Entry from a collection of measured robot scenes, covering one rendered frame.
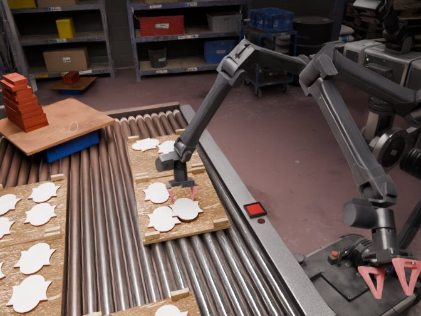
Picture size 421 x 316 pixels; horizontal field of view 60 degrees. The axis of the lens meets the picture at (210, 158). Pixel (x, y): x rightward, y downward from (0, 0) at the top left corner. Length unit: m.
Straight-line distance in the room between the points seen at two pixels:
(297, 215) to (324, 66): 2.07
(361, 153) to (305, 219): 2.01
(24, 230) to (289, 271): 1.03
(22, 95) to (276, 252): 1.47
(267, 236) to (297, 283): 0.24
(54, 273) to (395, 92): 1.25
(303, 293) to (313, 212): 1.83
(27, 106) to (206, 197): 1.08
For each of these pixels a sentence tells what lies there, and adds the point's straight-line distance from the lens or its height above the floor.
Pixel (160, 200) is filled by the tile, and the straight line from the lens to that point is 1.60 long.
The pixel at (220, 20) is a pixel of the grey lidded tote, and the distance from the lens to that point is 5.96.
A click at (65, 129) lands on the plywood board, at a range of 2.13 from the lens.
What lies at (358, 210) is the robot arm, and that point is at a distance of 0.95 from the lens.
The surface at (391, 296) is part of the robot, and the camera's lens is 2.32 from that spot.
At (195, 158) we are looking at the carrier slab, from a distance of 1.89.
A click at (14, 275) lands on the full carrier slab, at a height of 0.94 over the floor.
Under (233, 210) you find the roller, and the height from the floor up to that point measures 0.92.
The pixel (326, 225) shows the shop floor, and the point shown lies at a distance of 2.99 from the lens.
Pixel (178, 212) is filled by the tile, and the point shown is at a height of 0.96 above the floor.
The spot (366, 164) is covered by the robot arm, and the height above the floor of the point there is 1.40.
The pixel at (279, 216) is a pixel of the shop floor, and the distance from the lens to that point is 3.00.
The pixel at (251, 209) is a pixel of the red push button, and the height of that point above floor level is 0.93.
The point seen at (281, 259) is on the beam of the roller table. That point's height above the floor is 0.91.
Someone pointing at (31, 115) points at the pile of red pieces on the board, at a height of 1.13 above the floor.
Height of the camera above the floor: 1.91
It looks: 31 degrees down
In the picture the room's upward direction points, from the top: 1 degrees counter-clockwise
